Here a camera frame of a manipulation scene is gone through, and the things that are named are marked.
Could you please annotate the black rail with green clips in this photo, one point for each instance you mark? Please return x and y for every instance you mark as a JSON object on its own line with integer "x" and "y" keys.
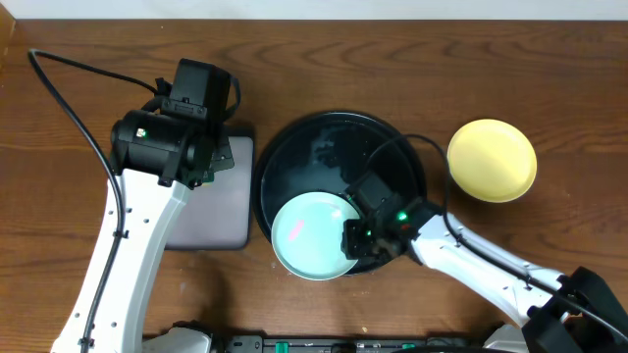
{"x": 319, "y": 345}

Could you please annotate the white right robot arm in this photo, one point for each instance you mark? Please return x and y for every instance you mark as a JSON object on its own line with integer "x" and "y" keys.
{"x": 556, "y": 312}

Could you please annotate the round black tray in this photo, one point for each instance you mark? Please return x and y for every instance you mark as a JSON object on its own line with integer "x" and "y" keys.
{"x": 327, "y": 152}

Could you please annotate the grey rectangular tray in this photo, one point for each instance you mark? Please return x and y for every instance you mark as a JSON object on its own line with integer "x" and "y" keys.
{"x": 217, "y": 214}

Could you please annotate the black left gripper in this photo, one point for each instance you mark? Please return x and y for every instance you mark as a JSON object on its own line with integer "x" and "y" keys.
{"x": 227, "y": 156}

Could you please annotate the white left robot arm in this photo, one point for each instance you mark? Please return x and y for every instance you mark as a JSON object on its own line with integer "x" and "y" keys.
{"x": 111, "y": 307}

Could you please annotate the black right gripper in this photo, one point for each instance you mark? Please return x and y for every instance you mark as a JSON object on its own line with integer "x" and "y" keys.
{"x": 352, "y": 246}

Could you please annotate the mint green plate front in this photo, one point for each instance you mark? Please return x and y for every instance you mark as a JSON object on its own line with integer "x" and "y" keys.
{"x": 307, "y": 234}

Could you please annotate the green sponge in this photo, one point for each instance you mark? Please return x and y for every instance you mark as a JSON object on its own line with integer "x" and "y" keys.
{"x": 208, "y": 176}

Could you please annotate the yellow plate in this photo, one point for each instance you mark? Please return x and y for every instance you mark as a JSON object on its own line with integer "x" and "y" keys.
{"x": 492, "y": 161}

